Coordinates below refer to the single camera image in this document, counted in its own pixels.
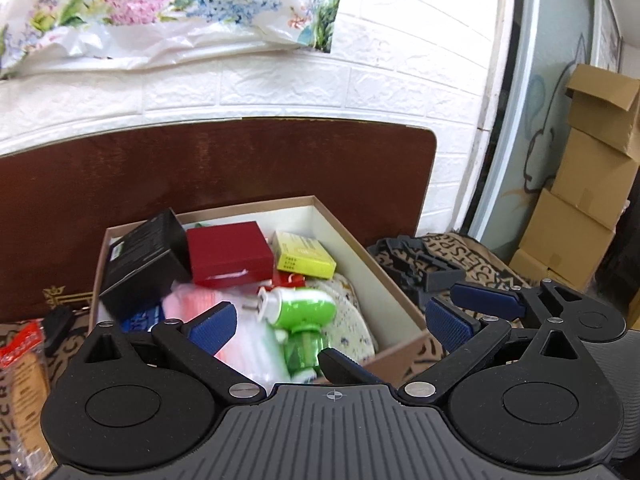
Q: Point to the brown wooden board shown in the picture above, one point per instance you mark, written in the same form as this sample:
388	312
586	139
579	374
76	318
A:
200	160

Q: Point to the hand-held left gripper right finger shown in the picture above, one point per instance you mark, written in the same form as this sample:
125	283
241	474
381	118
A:
450	327

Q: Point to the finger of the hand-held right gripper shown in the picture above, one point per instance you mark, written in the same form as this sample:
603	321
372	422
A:
345	366
485	300

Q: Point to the small red packet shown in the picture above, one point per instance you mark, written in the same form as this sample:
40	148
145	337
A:
290	278

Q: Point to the black box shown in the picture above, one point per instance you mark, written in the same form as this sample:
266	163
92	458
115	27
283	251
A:
145	260

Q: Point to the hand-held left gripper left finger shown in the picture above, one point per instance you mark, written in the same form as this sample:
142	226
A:
215	324

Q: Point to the yellow-green small box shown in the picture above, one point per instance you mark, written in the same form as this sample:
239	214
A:
302	255

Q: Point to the cardboard box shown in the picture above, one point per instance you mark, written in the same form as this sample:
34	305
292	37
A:
350	240

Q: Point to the blue packet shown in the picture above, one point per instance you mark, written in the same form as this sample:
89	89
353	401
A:
145	319

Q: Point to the pink zip bags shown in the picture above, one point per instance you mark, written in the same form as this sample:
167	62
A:
195	294

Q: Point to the brown letter-print cloth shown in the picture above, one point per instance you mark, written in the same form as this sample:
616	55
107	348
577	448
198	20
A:
490	265

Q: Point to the small black plastic piece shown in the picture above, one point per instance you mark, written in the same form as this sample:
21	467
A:
59	327

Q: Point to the black plastic clip holder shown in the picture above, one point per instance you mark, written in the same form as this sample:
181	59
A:
400	270

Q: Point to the green plug-in repellent bottle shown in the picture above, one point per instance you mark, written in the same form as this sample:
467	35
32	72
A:
300	310

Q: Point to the red-label clear packet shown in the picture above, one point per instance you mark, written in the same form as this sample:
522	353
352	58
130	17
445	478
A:
25	385

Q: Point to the white speckled round pad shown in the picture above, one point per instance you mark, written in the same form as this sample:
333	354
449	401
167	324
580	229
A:
350	325

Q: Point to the brown cardboard carton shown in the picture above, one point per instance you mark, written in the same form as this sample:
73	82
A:
540	272
607	105
565	235
595	180

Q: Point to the red box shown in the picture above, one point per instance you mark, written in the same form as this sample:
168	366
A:
227	252

